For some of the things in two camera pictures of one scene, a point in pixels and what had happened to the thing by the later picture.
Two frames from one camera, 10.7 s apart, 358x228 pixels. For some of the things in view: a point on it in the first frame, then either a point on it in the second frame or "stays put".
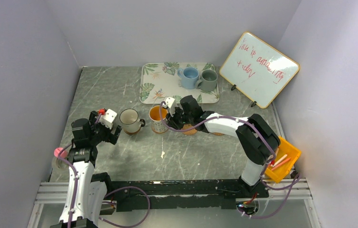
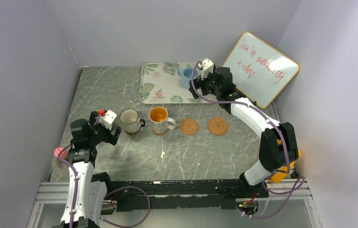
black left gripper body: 99,132 stays put
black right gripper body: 188,118 to 208,85
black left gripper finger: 92,118 stays put
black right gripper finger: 174,122 to 197,84
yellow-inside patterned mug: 157,124 stays put
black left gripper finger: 114,137 stays put
